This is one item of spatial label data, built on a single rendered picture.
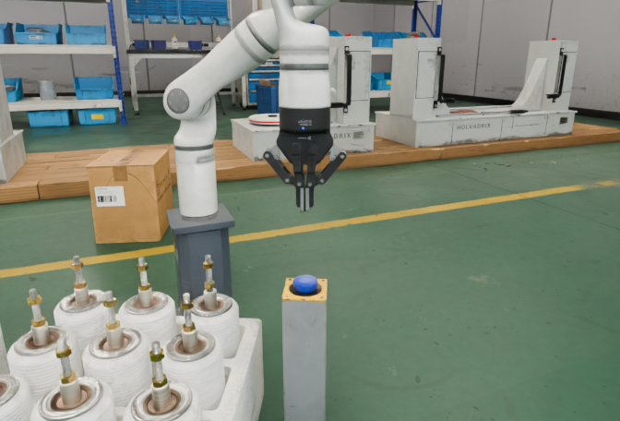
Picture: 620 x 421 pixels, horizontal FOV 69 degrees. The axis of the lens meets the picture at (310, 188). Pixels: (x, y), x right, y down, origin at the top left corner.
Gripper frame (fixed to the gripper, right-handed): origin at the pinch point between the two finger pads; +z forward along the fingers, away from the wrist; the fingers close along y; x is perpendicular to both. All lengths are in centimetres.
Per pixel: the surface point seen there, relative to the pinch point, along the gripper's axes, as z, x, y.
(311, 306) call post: 16.7, -3.5, 1.1
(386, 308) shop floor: 47, 47, 19
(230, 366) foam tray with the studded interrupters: 28.9, -2.7, -12.6
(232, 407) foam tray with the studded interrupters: 28.8, -11.9, -10.0
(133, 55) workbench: -22, 472, -234
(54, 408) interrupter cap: 21.5, -21.3, -30.3
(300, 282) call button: 13.9, -1.2, -0.8
